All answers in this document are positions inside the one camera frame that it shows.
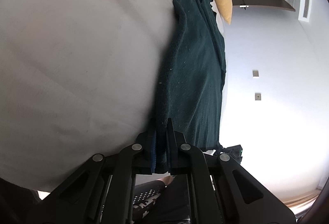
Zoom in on white bed sheet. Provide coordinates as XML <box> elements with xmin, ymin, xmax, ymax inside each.
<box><xmin>1</xmin><ymin>0</ymin><xmax>176</xmax><ymax>192</ymax></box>

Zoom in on dark green knit sweater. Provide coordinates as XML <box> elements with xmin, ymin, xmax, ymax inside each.
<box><xmin>151</xmin><ymin>0</ymin><xmax>226</xmax><ymax>173</ymax></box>

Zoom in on lower wall socket plate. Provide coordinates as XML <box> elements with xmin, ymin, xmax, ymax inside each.
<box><xmin>255</xmin><ymin>93</ymin><xmax>262</xmax><ymax>100</ymax></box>

